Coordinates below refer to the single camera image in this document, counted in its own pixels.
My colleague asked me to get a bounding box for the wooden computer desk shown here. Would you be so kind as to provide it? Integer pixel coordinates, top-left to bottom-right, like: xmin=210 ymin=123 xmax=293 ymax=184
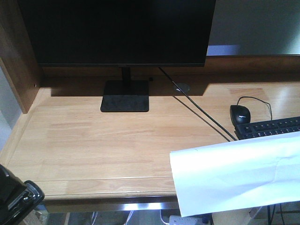
xmin=0 ymin=0 xmax=300 ymax=211

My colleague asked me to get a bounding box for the black monitor cable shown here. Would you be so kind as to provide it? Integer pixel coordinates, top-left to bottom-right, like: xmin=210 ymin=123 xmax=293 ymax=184
xmin=158 ymin=67 xmax=238 ymax=142

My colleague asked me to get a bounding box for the white power strip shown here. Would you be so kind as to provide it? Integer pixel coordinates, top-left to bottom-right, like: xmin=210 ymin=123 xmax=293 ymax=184
xmin=169 ymin=215 xmax=203 ymax=225

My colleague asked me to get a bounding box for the black keyboard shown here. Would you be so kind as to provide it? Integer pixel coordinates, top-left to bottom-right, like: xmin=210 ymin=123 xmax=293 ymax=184
xmin=235 ymin=117 xmax=300 ymax=140

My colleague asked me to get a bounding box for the white paper sheet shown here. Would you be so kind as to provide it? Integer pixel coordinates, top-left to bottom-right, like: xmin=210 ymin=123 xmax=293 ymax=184
xmin=170 ymin=132 xmax=300 ymax=217

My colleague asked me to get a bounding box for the black orange stapler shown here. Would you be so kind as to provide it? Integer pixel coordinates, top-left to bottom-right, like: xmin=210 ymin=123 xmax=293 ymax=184
xmin=0 ymin=165 xmax=45 ymax=225

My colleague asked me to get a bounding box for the black monitor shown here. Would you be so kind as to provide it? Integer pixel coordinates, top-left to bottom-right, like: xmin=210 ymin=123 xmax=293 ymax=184
xmin=18 ymin=0 xmax=216 ymax=112

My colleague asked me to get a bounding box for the black computer mouse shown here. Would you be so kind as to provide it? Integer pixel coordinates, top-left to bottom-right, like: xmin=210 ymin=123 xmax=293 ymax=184
xmin=230 ymin=105 xmax=251 ymax=126

